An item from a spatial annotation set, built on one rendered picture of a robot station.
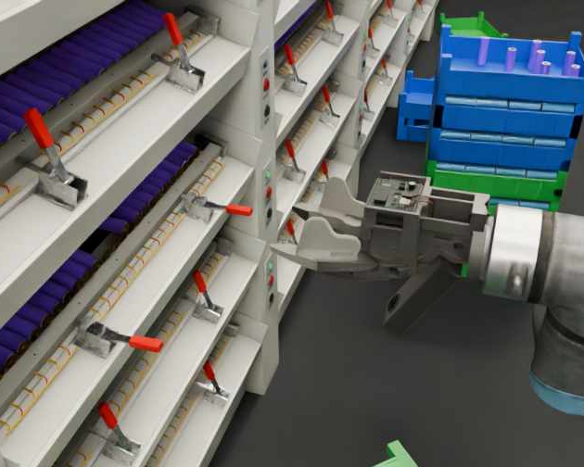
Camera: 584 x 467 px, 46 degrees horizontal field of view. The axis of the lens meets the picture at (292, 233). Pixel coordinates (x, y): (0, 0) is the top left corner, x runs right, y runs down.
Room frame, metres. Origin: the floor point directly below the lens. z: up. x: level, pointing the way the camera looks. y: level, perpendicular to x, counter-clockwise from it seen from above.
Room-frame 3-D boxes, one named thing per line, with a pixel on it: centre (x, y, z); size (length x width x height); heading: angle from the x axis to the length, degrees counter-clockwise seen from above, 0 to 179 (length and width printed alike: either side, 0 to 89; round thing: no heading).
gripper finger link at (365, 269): (0.55, -0.07, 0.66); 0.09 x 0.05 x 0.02; 89
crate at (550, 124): (1.41, -0.47, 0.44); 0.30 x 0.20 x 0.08; 80
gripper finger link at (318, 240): (0.56, -0.02, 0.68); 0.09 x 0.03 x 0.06; 89
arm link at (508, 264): (0.53, -0.21, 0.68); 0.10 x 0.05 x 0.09; 162
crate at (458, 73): (1.41, -0.47, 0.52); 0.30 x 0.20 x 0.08; 80
